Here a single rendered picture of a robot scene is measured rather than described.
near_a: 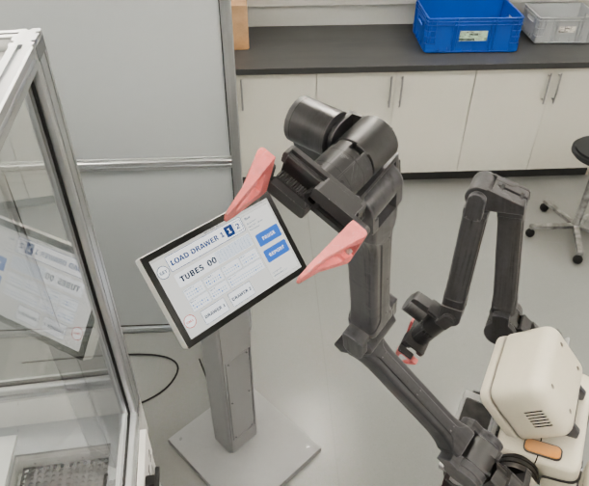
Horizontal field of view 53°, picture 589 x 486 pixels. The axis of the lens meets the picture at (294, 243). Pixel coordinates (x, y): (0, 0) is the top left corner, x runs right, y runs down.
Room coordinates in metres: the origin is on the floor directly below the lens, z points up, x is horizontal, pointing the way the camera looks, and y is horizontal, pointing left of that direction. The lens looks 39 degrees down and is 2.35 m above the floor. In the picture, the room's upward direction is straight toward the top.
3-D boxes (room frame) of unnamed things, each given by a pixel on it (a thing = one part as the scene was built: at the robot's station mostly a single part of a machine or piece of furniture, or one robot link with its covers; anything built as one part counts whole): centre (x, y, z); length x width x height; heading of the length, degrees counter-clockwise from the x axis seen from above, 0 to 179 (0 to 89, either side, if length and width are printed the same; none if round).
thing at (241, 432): (1.46, 0.22, 0.51); 0.50 x 0.45 x 1.02; 45
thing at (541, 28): (3.99, -1.75, 0.99); 0.40 x 0.31 x 0.17; 93
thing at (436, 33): (3.88, -1.11, 1.01); 0.61 x 0.41 x 0.22; 93
